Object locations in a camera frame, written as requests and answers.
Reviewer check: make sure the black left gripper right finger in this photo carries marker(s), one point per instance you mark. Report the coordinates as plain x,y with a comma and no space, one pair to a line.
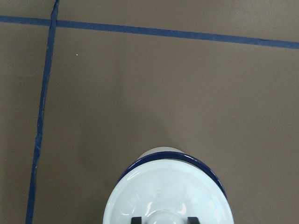
192,220

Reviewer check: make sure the white ceramic lid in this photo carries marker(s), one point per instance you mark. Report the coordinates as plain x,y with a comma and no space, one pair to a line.
167,192

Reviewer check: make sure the white enamel mug blue rim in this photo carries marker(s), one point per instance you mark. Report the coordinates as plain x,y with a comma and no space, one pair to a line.
174,155

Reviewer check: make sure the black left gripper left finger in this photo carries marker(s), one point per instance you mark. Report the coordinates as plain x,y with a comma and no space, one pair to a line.
136,220

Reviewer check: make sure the brown paper table mat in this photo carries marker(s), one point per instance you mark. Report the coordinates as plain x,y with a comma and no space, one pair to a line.
163,75

